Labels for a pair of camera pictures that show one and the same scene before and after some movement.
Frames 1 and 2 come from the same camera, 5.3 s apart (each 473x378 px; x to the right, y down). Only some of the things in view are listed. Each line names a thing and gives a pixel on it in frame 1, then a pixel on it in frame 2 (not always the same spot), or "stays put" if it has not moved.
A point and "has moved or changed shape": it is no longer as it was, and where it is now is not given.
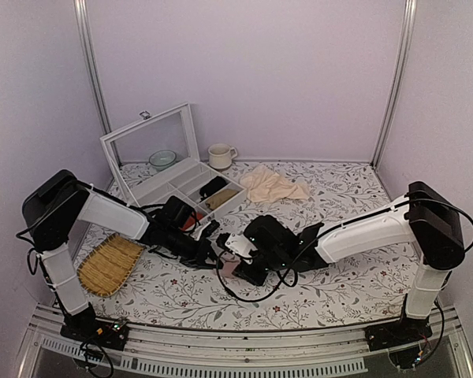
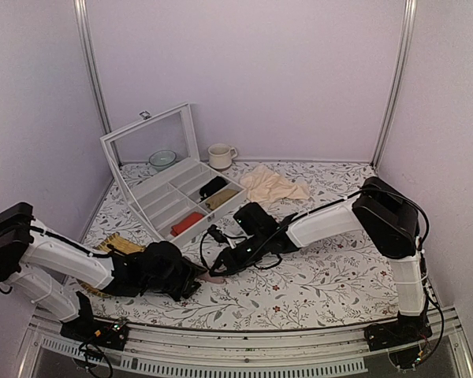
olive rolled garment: [225, 195] stays put
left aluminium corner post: [85, 27] stays put
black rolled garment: [214, 185] stays put
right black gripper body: [258, 279] -> [258, 252]
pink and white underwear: [230, 263] has moved or changed shape
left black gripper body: [176, 246] -> [175, 290]
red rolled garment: [191, 220] stays put
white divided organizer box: [204, 188] stays put
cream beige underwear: [265, 185] stays put
